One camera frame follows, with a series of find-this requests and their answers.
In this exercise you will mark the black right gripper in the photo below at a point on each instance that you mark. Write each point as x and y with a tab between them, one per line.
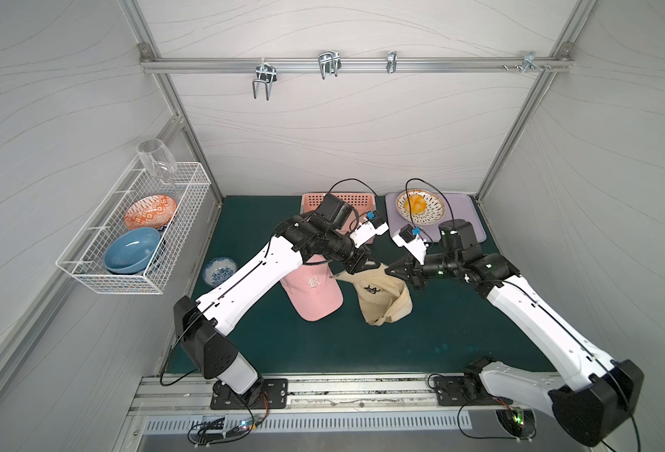
415	271

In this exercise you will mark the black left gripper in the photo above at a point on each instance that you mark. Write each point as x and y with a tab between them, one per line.
358	258

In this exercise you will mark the beige baseball cap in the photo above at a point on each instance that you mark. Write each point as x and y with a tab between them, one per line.
382	298

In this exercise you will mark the pink baseball cap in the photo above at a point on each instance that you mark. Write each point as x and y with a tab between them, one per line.
313	290

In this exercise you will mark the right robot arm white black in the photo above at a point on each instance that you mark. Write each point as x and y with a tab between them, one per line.
590	394

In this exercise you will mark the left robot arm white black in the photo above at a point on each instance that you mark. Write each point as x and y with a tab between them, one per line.
202	325

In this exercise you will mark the pink perforated plastic basket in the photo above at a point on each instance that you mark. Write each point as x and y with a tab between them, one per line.
362	203

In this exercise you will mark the yellow bread roll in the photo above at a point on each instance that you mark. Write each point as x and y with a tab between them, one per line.
415	205

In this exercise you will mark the white speckled plate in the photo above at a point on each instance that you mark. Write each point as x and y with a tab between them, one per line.
434	214

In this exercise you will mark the green table mat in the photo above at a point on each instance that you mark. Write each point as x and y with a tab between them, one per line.
449	328

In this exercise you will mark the lilac plastic tray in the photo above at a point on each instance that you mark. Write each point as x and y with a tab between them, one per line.
457	206

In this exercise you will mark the blue white patterned small bowl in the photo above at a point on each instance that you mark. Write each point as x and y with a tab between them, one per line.
218	270

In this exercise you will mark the metal double hook middle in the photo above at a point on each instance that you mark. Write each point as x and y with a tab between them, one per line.
329	64

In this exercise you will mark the metal double hook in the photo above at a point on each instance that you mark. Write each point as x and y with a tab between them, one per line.
265	77
329	64

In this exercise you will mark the metal single hook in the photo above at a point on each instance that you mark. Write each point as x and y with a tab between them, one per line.
391	62

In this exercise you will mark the metal double hook left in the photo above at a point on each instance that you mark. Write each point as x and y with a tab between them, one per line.
265	77

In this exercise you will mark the orange patterned bowl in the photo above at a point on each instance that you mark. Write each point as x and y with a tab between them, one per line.
153	211

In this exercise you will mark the clear drinking glass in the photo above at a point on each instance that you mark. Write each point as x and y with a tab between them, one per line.
157	159

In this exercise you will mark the blue ceramic bowl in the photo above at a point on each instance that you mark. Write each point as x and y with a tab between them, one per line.
132	252

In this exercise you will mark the metal hook right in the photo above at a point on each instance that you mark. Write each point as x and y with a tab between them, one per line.
528	65

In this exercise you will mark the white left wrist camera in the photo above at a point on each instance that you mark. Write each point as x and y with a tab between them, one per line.
374	225

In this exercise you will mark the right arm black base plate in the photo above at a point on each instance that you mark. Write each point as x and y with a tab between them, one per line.
460	390

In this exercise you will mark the aluminium top rail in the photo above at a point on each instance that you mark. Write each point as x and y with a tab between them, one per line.
305	66

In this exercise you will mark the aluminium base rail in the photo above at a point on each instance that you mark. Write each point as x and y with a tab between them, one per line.
306	394

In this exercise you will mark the white wire wall basket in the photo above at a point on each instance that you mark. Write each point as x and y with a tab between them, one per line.
82	260

